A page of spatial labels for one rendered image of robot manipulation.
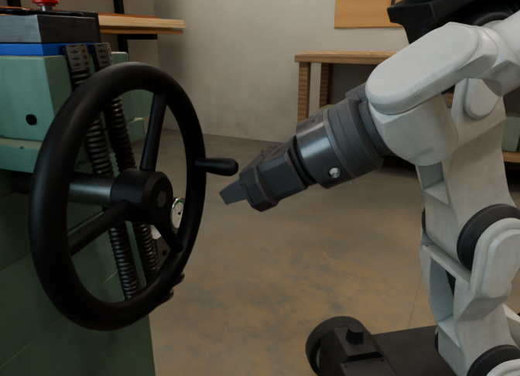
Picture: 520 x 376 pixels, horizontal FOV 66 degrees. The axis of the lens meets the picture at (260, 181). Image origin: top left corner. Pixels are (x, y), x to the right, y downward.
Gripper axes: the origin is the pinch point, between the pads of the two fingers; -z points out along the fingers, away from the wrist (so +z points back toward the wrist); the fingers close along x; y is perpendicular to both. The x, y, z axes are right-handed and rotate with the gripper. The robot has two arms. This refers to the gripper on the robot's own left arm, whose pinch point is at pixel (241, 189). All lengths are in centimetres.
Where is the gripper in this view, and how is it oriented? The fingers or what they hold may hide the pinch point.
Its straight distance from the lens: 53.3
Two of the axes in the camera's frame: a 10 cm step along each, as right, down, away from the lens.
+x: 3.0, -3.6, 8.8
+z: 8.2, -3.7, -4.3
